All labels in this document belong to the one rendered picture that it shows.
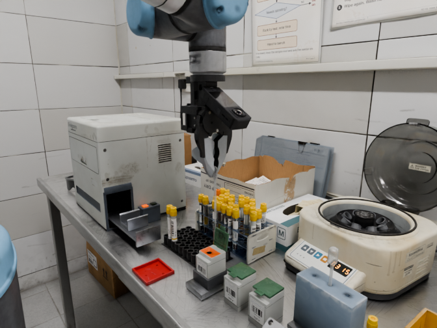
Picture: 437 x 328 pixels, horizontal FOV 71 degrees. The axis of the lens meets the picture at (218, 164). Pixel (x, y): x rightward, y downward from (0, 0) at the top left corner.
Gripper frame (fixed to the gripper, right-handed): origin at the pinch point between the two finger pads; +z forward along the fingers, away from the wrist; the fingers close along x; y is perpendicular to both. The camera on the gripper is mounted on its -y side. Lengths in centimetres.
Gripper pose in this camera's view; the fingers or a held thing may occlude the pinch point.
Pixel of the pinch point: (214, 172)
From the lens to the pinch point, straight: 66.2
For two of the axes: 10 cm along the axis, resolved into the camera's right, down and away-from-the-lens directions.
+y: -6.6, -1.9, 7.3
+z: 0.0, 9.7, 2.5
